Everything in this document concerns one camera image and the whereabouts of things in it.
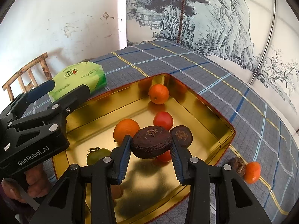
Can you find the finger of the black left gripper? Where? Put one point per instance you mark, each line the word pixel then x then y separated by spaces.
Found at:
pixel 63 107
pixel 18 106

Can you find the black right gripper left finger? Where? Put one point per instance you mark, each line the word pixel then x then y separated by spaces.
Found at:
pixel 65 203

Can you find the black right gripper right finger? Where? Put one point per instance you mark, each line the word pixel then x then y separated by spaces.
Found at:
pixel 235 203

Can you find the orange tangerine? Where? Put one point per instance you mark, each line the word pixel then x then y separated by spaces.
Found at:
pixel 252 172
pixel 125 127
pixel 158 94

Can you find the dark passion fruit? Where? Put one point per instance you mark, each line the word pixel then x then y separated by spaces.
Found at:
pixel 238 165

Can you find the green round fruit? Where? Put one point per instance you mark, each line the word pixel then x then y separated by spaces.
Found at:
pixel 95 154

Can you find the orange tangerine top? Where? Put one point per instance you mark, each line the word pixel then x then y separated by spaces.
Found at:
pixel 125 127

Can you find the small red tomato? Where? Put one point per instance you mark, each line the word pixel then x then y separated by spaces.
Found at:
pixel 165 157

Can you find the dark water chestnut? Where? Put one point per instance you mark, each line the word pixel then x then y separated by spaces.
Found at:
pixel 183 135
pixel 150 142

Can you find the person left hand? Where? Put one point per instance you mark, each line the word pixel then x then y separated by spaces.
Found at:
pixel 37 184

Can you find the green tissue pack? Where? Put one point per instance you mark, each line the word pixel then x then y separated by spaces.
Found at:
pixel 88 73

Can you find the grey plaid tablecloth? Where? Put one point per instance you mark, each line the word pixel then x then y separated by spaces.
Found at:
pixel 225 117

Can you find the red gold toffee tin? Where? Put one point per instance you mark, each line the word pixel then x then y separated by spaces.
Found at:
pixel 150 185

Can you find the ink landscape folding screen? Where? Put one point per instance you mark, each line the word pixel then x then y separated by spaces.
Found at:
pixel 257 40

